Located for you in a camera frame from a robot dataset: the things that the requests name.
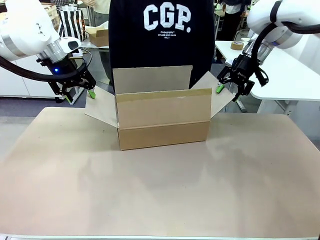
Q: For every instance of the white table with metal legs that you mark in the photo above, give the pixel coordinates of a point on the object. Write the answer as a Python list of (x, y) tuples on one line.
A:
[(87, 45)]

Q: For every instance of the brown cardboard box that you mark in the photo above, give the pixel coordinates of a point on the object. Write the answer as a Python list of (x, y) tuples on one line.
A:
[(162, 120)]

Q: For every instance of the small open cardboard box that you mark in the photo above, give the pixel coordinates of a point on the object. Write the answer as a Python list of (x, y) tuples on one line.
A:
[(100, 37)]

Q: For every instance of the person's black printed sweatshirt torso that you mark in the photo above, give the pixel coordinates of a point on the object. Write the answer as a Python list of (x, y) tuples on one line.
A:
[(162, 47)]

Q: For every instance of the background person in dark clothes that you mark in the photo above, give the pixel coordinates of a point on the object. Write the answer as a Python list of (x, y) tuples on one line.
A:
[(232, 17)]

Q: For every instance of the white side table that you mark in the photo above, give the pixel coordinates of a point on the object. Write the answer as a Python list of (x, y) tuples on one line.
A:
[(287, 82)]

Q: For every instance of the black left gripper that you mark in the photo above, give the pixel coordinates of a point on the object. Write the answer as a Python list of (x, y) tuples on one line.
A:
[(66, 72)]

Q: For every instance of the white plastic basket crate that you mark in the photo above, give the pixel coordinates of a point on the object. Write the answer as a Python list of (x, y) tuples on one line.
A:
[(51, 13)]

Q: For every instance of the black white striped bag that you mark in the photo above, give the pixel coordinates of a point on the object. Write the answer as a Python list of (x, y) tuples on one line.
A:
[(71, 23)]

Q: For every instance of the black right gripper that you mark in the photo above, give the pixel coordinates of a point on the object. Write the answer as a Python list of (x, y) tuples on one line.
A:
[(242, 70)]

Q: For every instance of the brown packing tape roll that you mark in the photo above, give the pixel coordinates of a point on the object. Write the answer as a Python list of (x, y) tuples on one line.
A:
[(237, 45)]

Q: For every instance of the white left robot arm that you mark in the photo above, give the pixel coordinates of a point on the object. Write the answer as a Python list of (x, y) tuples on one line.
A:
[(22, 30)]

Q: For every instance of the white low cabinet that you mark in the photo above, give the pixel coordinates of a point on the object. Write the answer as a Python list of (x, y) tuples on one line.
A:
[(22, 80)]

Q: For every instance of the background person in beige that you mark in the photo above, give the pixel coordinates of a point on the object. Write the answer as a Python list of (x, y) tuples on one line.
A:
[(100, 10)]

